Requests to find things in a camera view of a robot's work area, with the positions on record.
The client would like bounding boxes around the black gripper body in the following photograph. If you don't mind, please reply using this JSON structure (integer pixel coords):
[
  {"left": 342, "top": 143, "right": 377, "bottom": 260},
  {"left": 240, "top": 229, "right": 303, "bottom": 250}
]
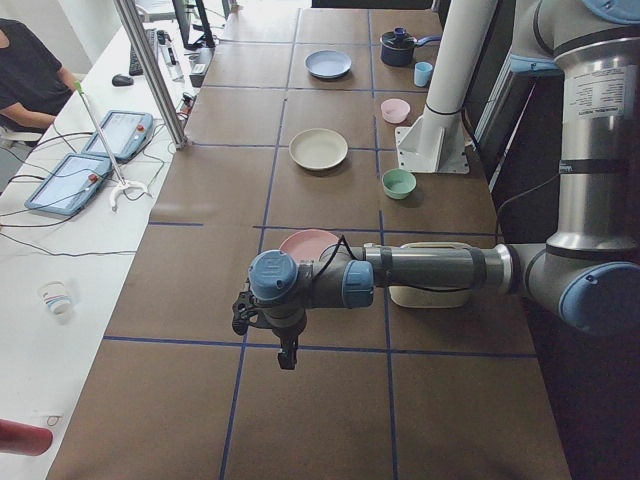
[{"left": 232, "top": 290, "right": 266, "bottom": 335}]

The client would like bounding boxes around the pink plate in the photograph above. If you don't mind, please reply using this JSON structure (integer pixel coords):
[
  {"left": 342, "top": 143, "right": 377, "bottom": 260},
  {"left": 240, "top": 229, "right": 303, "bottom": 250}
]
[{"left": 279, "top": 229, "right": 339, "bottom": 263}]

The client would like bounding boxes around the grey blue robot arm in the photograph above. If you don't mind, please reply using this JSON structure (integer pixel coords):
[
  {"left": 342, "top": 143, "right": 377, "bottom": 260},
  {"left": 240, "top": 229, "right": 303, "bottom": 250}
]
[{"left": 232, "top": 1, "right": 639, "bottom": 370}]

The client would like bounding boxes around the cream plate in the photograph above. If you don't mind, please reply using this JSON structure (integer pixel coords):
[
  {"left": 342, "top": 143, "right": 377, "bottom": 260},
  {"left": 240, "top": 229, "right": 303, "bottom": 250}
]
[{"left": 289, "top": 128, "right": 348, "bottom": 171}]

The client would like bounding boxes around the white reacher grabber stick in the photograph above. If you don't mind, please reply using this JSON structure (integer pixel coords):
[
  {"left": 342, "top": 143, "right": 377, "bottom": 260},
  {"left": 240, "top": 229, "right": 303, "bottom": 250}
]
[{"left": 74, "top": 82, "right": 153, "bottom": 211}]

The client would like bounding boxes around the green bowl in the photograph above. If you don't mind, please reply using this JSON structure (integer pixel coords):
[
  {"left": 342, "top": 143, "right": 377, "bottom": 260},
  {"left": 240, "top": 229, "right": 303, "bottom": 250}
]
[{"left": 382, "top": 168, "right": 417, "bottom": 200}]

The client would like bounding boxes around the paper cup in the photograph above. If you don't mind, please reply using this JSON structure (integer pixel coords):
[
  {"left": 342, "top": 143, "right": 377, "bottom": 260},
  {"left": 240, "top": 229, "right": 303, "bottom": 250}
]
[{"left": 38, "top": 281, "right": 72, "bottom": 315}]

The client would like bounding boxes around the brown table mat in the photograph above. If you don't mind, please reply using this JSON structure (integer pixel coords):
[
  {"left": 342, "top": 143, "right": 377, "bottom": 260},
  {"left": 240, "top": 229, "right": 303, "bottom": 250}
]
[{"left": 49, "top": 7, "right": 569, "bottom": 479}]

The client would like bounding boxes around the far teach pendant tablet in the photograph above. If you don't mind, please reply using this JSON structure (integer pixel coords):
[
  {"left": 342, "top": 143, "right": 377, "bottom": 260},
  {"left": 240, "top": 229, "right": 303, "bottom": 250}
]
[{"left": 100, "top": 110, "right": 154, "bottom": 164}]

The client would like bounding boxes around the teach pendant tablet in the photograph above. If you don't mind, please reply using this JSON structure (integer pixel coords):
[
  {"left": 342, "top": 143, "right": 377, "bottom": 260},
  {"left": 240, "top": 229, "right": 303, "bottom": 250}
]
[
  {"left": 100, "top": 110, "right": 154, "bottom": 164},
  {"left": 24, "top": 154, "right": 112, "bottom": 217}
]

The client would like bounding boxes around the near teach pendant tablet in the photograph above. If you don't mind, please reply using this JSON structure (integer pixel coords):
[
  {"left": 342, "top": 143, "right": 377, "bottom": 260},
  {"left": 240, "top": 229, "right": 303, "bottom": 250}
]
[{"left": 24, "top": 154, "right": 112, "bottom": 217}]

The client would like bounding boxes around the pink bowl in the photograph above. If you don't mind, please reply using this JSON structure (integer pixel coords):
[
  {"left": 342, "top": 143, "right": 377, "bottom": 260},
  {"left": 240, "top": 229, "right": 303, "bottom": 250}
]
[{"left": 380, "top": 98, "right": 411, "bottom": 124}]

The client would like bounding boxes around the blue plate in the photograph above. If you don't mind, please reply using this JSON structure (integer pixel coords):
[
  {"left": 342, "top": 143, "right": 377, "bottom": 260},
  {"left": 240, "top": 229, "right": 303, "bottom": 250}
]
[{"left": 305, "top": 50, "right": 352, "bottom": 80}]

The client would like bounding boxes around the black computer mouse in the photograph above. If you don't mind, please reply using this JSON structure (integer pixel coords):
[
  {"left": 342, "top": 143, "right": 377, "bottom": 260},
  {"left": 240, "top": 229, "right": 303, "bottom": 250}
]
[{"left": 111, "top": 74, "right": 134, "bottom": 87}]

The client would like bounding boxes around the black keyboard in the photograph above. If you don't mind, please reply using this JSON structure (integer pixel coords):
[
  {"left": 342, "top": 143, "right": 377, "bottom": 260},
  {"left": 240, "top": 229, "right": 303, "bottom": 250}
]
[{"left": 128, "top": 28, "right": 158, "bottom": 77}]

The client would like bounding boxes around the red cylinder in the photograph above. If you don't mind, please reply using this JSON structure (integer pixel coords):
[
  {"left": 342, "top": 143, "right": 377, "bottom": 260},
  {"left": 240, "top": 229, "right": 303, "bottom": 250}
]
[{"left": 0, "top": 419, "right": 53, "bottom": 456}]

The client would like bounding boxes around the black monitor stand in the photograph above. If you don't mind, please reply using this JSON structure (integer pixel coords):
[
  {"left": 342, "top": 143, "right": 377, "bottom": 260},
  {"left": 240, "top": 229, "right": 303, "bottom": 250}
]
[{"left": 172, "top": 0, "right": 215, "bottom": 51}]

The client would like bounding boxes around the light blue cup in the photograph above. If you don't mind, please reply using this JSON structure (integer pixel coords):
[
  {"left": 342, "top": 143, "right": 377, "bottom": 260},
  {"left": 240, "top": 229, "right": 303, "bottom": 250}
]
[{"left": 413, "top": 62, "right": 434, "bottom": 88}]

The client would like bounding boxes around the dark blue pot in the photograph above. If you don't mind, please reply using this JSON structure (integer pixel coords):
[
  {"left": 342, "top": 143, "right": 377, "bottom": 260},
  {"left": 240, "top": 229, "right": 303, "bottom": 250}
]
[{"left": 380, "top": 27, "right": 442, "bottom": 67}]

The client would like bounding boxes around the seated person black shirt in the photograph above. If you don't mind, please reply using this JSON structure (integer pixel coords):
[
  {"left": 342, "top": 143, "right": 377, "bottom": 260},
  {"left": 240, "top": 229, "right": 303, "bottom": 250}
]
[{"left": 1, "top": 18, "right": 78, "bottom": 134}]

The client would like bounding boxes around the white mounting post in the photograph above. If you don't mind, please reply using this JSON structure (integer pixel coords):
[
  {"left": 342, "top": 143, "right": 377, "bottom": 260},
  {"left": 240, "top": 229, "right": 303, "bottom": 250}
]
[{"left": 395, "top": 0, "right": 497, "bottom": 174}]

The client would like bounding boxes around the aluminium frame post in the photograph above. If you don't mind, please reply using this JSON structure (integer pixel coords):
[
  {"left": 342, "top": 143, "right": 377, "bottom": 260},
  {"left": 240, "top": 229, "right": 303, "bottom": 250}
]
[{"left": 114, "top": 0, "right": 188, "bottom": 150}]

